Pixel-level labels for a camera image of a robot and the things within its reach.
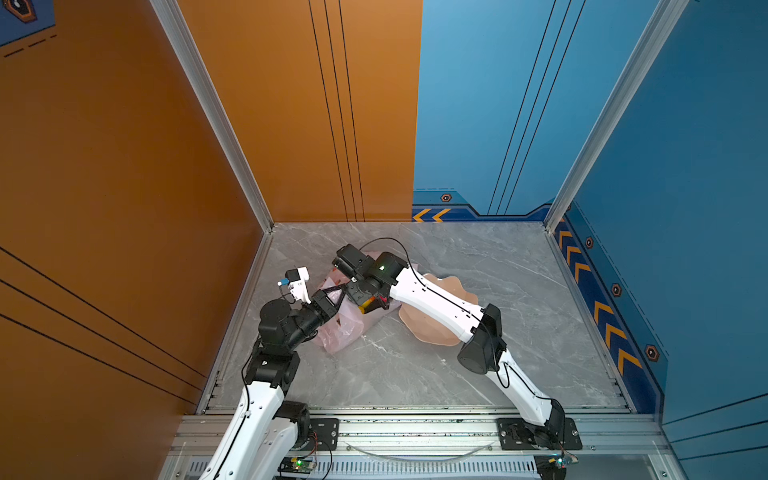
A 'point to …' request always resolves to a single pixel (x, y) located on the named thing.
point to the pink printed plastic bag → (344, 329)
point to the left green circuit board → (299, 465)
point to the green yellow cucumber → (366, 303)
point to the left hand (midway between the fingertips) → (348, 286)
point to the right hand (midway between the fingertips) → (359, 286)
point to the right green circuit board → (562, 462)
